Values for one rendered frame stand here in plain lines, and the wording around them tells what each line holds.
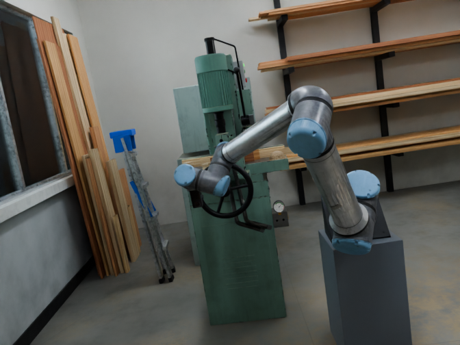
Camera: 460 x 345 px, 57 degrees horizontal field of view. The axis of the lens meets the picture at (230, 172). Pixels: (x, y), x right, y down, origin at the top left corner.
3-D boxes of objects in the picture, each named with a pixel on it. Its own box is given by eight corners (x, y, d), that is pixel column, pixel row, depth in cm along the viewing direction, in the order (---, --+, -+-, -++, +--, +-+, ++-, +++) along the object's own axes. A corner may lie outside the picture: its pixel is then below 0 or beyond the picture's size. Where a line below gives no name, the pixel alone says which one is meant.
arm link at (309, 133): (378, 222, 174) (333, 92, 123) (374, 261, 165) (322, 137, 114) (342, 221, 182) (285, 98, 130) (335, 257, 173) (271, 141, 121)
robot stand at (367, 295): (387, 322, 217) (378, 220, 208) (413, 356, 187) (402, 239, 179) (330, 330, 217) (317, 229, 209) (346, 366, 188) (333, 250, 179)
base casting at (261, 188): (189, 207, 230) (186, 190, 229) (202, 185, 287) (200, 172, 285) (270, 196, 226) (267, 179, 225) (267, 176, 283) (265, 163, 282)
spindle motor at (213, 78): (200, 114, 229) (192, 56, 224) (205, 113, 246) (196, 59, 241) (233, 109, 228) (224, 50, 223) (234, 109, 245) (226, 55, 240)
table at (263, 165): (175, 188, 219) (173, 176, 218) (185, 177, 249) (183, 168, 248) (291, 172, 214) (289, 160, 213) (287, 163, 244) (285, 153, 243)
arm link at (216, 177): (232, 167, 170) (203, 159, 172) (224, 191, 164) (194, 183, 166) (232, 179, 178) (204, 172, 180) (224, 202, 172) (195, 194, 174)
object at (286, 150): (200, 166, 242) (199, 159, 241) (201, 165, 244) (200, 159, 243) (296, 152, 237) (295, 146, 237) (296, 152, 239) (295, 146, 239)
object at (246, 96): (239, 116, 253) (236, 90, 251) (240, 115, 262) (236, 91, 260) (253, 113, 253) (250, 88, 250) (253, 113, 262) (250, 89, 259)
